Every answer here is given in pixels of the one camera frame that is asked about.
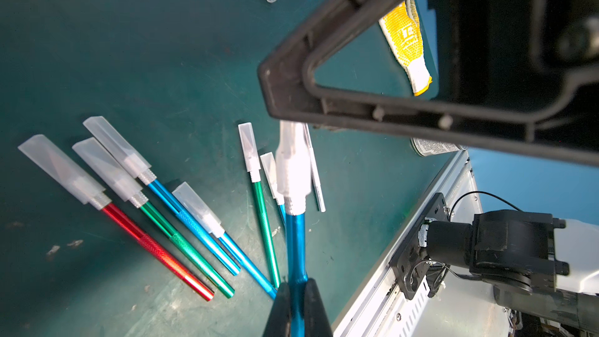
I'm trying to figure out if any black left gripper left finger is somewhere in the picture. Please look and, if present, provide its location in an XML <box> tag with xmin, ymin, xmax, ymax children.
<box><xmin>262</xmin><ymin>282</ymin><xmax>291</xmax><ymax>337</ymax></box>

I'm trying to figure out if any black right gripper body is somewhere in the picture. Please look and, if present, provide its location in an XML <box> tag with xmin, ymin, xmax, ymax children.
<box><xmin>257</xmin><ymin>0</ymin><xmax>598</xmax><ymax>166</ymax></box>

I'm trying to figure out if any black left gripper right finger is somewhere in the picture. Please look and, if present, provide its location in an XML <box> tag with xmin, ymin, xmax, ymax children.
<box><xmin>304</xmin><ymin>279</ymin><xmax>333</xmax><ymax>337</ymax></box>

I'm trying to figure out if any short blue carving knife capped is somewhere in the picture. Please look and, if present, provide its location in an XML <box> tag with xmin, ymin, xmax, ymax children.
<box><xmin>172</xmin><ymin>182</ymin><xmax>277</xmax><ymax>299</ymax></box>

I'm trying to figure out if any lower blue carving knife capped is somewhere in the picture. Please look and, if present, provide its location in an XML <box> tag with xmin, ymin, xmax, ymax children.
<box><xmin>260</xmin><ymin>152</ymin><xmax>285</xmax><ymax>228</ymax></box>

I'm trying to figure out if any green carving knife capped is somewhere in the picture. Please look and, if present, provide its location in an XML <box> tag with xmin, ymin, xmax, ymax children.
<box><xmin>72</xmin><ymin>137</ymin><xmax>235</xmax><ymax>299</ymax></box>
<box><xmin>238</xmin><ymin>123</ymin><xmax>281</xmax><ymax>289</ymax></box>

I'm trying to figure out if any red carving knife capped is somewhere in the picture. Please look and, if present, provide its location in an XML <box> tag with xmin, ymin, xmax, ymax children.
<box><xmin>18</xmin><ymin>134</ymin><xmax>215</xmax><ymax>301</ymax></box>

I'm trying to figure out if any yellow work glove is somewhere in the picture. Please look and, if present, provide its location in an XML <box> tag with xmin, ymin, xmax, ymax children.
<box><xmin>378</xmin><ymin>0</ymin><xmax>432</xmax><ymax>96</ymax></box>

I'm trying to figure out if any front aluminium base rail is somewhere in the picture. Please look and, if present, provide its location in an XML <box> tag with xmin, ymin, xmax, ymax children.
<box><xmin>332</xmin><ymin>151</ymin><xmax>510</xmax><ymax>336</ymax></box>

